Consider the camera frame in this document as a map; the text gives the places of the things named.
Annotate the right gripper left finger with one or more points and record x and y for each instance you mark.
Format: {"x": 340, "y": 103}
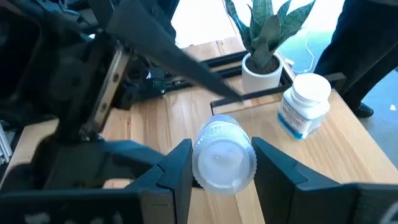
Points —
{"x": 174, "y": 174}

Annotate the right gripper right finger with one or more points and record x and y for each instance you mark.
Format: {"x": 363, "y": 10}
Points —
{"x": 280, "y": 193}

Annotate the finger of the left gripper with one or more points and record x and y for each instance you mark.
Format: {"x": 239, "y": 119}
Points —
{"x": 93, "y": 158}
{"x": 161, "y": 43}

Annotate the translucent bottle white ribbed cap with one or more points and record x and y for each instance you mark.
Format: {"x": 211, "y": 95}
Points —
{"x": 224, "y": 161}

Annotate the white pill bottle blue label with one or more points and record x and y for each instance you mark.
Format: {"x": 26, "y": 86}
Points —
{"x": 303, "y": 109}

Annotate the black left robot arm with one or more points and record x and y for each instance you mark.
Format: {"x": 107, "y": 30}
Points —
{"x": 140, "y": 93}

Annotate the snake plant in white pot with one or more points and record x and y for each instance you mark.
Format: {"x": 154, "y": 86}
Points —
{"x": 261, "y": 79}

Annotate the person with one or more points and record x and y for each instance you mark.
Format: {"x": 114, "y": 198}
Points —
{"x": 357, "y": 46}

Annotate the black aluminium table frame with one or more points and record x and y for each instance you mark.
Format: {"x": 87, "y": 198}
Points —
{"x": 230, "y": 57}

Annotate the wooden shelf black metal frame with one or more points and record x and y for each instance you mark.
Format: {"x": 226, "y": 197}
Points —
{"x": 342, "y": 149}

